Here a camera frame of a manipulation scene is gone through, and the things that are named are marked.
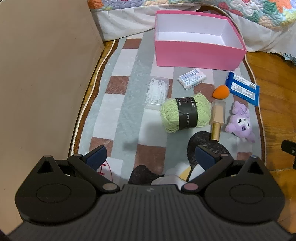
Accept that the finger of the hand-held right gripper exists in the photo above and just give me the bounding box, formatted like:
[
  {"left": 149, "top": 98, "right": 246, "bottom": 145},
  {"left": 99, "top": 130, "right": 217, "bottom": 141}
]
[{"left": 281, "top": 140, "right": 296, "bottom": 169}]

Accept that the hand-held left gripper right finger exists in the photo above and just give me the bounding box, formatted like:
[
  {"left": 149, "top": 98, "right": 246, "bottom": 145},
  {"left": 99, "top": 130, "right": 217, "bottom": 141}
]
[{"left": 181, "top": 146, "right": 266, "bottom": 193}]

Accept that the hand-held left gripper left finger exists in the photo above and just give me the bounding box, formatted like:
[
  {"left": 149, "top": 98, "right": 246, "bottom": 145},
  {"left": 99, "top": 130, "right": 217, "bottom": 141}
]
[{"left": 35, "top": 146, "right": 120, "bottom": 193}]

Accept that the beige foundation bottle gold cap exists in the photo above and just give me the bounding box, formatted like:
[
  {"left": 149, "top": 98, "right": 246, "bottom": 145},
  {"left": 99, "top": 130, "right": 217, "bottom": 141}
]
[{"left": 209, "top": 100, "right": 227, "bottom": 142}]

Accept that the purple plush toy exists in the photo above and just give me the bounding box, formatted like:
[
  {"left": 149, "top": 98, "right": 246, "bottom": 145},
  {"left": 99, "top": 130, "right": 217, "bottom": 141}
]
[{"left": 225, "top": 101, "right": 256, "bottom": 142}]

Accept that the green yarn ball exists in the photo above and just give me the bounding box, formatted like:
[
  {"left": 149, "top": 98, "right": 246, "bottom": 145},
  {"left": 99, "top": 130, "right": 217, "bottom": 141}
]
[{"left": 161, "top": 93, "right": 211, "bottom": 133}]

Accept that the orange makeup sponge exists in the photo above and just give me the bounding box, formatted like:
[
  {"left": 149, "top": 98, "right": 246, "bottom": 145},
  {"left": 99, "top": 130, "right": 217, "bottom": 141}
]
[{"left": 213, "top": 85, "right": 230, "bottom": 100}]

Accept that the blue wet wipes packet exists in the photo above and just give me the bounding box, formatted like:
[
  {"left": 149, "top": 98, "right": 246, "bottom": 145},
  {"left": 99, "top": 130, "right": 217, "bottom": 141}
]
[{"left": 225, "top": 71, "right": 260, "bottom": 106}]

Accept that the white tissue pack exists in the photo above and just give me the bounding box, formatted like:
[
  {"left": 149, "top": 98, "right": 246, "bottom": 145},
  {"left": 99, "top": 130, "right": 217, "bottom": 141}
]
[{"left": 178, "top": 68, "right": 207, "bottom": 90}]

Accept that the clear floss pick box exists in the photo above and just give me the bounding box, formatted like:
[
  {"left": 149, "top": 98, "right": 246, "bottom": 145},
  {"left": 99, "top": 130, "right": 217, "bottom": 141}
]
[{"left": 144, "top": 76, "right": 170, "bottom": 107}]

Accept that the pink cardboard box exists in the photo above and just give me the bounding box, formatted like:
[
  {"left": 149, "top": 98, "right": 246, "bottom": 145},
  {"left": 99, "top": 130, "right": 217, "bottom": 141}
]
[{"left": 154, "top": 10, "right": 247, "bottom": 70}]

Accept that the checked grey brown rug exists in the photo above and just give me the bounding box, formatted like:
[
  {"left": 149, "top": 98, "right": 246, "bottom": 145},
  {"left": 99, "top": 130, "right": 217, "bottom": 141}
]
[{"left": 68, "top": 5, "right": 266, "bottom": 186}]

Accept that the grey papers pile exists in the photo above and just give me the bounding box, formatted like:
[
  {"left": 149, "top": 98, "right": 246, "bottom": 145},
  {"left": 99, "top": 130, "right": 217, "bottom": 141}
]
[{"left": 283, "top": 52, "right": 296, "bottom": 64}]

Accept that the floral quilt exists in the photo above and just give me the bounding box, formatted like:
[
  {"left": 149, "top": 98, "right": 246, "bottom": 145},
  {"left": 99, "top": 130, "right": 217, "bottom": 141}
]
[{"left": 89, "top": 0, "right": 296, "bottom": 29}]

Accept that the white bed skirt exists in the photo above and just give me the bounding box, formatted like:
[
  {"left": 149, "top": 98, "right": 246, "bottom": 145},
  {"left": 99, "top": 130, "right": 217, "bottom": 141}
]
[{"left": 96, "top": 6, "right": 296, "bottom": 55}]

